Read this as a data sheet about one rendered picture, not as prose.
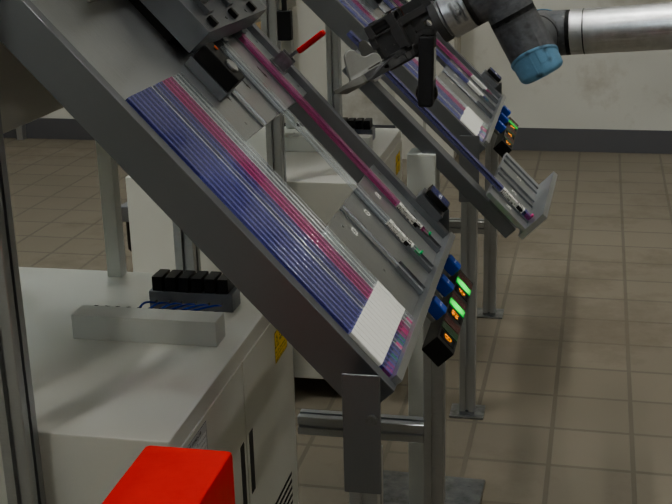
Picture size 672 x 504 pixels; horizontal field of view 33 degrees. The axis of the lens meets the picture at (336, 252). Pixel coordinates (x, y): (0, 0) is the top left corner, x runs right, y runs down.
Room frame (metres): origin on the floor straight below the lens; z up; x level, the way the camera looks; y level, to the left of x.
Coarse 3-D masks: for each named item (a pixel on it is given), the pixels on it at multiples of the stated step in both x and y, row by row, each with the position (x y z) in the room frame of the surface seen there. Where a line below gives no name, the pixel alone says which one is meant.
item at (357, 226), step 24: (336, 216) 1.73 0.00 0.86; (360, 216) 1.80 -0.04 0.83; (360, 240) 1.72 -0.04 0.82; (384, 240) 1.80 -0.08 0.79; (432, 240) 1.97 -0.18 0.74; (384, 264) 1.72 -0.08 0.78; (408, 264) 1.80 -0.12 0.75; (432, 264) 1.86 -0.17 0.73; (408, 288) 1.72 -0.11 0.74; (408, 312) 1.64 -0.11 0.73
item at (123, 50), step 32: (32, 0) 1.52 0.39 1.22; (64, 0) 1.60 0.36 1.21; (96, 0) 1.68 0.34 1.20; (128, 0) 1.78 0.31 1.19; (64, 32) 1.52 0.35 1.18; (96, 32) 1.59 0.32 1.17; (128, 32) 1.68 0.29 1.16; (96, 64) 1.51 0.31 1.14; (128, 64) 1.59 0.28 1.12; (160, 64) 1.67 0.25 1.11; (256, 64) 2.00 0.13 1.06; (128, 96) 1.51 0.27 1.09; (256, 96) 1.87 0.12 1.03; (288, 96) 2.00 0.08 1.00; (256, 128) 1.76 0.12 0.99
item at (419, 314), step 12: (444, 240) 2.00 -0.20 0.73; (444, 252) 1.91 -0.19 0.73; (444, 264) 1.86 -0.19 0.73; (432, 276) 1.79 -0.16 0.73; (432, 288) 1.73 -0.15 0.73; (420, 300) 1.69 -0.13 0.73; (420, 312) 1.62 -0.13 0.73; (420, 324) 1.58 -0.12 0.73; (408, 336) 1.53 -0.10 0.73; (408, 348) 1.48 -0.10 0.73; (408, 360) 1.45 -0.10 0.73; (396, 372) 1.40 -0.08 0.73; (396, 384) 1.39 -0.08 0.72
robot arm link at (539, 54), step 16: (512, 16) 1.78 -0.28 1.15; (528, 16) 1.79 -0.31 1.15; (496, 32) 1.81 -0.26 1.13; (512, 32) 1.78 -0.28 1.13; (528, 32) 1.78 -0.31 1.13; (544, 32) 1.79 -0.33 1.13; (512, 48) 1.79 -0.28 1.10; (528, 48) 1.78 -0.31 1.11; (544, 48) 1.78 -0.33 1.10; (512, 64) 1.80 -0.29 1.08; (528, 64) 1.78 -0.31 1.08; (544, 64) 1.77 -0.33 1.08; (560, 64) 1.79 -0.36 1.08; (528, 80) 1.78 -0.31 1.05
